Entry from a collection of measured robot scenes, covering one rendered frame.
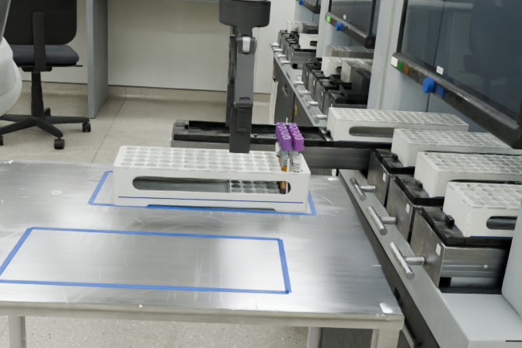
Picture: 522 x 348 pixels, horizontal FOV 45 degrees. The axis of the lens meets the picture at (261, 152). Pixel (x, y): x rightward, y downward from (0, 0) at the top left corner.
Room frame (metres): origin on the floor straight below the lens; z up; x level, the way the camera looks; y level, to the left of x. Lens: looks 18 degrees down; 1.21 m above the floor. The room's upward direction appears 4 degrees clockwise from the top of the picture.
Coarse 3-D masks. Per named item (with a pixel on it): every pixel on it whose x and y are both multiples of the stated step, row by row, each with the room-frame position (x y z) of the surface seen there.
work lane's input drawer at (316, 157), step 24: (192, 120) 1.37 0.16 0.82; (192, 144) 1.25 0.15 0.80; (216, 144) 1.25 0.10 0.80; (264, 144) 1.26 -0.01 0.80; (312, 144) 1.29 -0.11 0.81; (336, 144) 1.29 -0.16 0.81; (360, 144) 1.30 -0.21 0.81; (384, 144) 1.30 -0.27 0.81; (312, 168) 1.28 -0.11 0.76; (336, 168) 1.28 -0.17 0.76; (360, 168) 1.29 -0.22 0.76
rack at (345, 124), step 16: (336, 112) 1.36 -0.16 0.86; (352, 112) 1.37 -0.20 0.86; (368, 112) 1.38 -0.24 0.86; (384, 112) 1.41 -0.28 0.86; (400, 112) 1.41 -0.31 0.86; (416, 112) 1.41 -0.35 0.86; (336, 128) 1.30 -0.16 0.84; (352, 128) 1.40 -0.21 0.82; (368, 128) 1.40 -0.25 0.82; (384, 128) 1.41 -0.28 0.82; (400, 128) 1.41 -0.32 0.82; (416, 128) 1.32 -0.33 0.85; (432, 128) 1.32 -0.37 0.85; (448, 128) 1.32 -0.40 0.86; (464, 128) 1.33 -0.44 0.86
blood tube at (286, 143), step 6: (282, 138) 0.90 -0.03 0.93; (288, 138) 0.89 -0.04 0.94; (282, 144) 0.89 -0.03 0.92; (288, 144) 0.89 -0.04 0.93; (282, 150) 0.90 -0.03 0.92; (288, 150) 0.89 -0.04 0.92; (282, 156) 0.90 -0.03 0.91; (288, 156) 0.90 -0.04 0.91; (282, 162) 0.90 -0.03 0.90; (288, 162) 0.90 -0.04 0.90; (282, 168) 0.90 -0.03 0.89; (288, 168) 0.90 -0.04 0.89; (282, 186) 0.90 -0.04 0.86; (282, 192) 0.90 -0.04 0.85
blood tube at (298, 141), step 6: (294, 138) 0.90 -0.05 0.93; (300, 138) 0.90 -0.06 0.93; (294, 144) 0.90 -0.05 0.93; (300, 144) 0.89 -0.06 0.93; (294, 150) 0.90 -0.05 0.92; (300, 150) 0.89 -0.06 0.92; (294, 156) 0.90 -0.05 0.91; (300, 156) 0.90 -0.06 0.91; (294, 162) 0.90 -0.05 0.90; (300, 162) 0.90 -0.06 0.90; (294, 168) 0.90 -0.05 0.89; (300, 168) 0.90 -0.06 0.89
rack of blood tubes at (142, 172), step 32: (128, 160) 0.90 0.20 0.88; (160, 160) 0.90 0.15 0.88; (192, 160) 0.91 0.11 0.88; (224, 160) 0.94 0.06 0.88; (256, 160) 0.94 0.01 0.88; (128, 192) 0.86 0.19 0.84; (160, 192) 0.87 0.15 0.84; (192, 192) 0.87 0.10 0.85; (224, 192) 0.93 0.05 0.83; (256, 192) 0.90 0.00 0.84; (288, 192) 0.91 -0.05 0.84
